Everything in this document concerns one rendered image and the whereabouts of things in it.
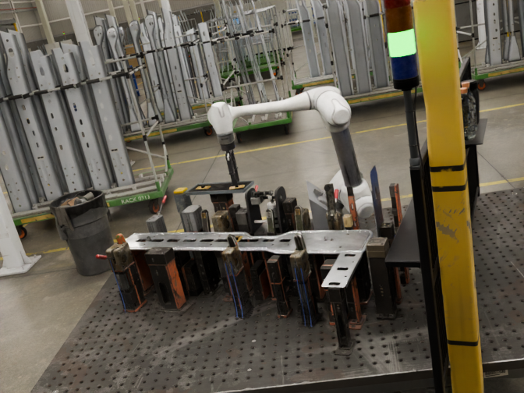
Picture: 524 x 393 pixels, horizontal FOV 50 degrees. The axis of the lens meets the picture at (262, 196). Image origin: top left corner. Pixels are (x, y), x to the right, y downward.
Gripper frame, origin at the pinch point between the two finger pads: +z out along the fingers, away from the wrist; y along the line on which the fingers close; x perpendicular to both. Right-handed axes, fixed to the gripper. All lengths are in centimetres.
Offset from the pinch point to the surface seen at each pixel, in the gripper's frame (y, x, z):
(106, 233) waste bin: -175, -165, 87
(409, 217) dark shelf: 44, 84, 18
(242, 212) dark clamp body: 17.6, 3.6, 13.6
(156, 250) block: 40, -39, 18
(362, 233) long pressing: 48, 62, 21
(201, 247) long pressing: 36.9, -16.8, 21.4
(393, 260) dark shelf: 83, 72, 18
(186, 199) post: -10.6, -32.4, 11.0
